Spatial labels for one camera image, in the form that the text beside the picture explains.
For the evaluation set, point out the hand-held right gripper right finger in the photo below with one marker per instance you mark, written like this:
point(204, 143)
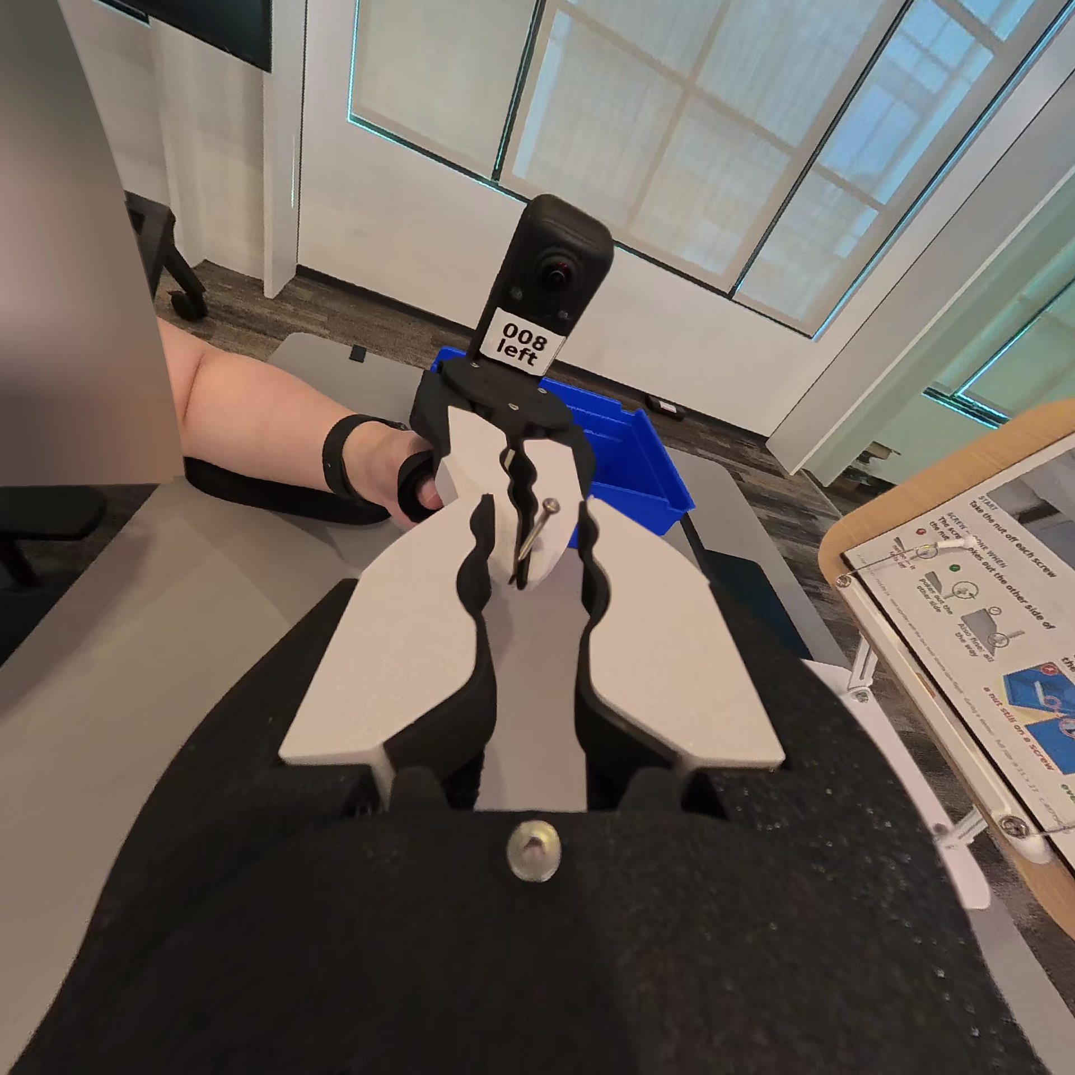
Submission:
point(672, 672)

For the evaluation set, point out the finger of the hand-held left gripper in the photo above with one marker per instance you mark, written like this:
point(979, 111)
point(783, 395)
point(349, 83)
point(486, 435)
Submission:
point(474, 453)
point(554, 504)

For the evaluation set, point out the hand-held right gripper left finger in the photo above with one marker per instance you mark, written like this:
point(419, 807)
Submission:
point(395, 663)

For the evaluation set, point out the silver metal bolt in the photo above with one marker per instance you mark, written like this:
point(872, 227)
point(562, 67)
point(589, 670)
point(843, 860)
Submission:
point(531, 546)

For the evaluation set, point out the blue plastic bin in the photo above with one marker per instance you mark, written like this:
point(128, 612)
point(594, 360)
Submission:
point(638, 479)

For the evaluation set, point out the person's left forearm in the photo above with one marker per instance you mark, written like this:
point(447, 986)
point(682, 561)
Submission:
point(252, 420)

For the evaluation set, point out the person's left hand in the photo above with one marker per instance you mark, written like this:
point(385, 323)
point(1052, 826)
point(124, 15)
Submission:
point(386, 470)

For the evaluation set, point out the small black floor device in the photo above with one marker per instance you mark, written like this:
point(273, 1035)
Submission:
point(664, 410)

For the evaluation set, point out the frosted grid window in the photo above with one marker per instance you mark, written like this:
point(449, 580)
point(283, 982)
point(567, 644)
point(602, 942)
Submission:
point(672, 126)

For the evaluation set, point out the printed instruction sheet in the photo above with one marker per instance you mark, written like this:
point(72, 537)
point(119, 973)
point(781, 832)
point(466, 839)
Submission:
point(991, 638)

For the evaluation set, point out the black display stand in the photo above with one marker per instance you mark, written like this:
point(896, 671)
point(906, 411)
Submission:
point(164, 243)

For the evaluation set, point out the large black display screen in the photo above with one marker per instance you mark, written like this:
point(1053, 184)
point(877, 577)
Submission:
point(210, 25)

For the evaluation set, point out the teal glass partition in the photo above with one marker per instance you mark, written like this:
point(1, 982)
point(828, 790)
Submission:
point(1025, 369)

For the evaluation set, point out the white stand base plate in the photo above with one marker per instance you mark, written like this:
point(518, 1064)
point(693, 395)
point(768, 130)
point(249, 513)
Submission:
point(924, 487)

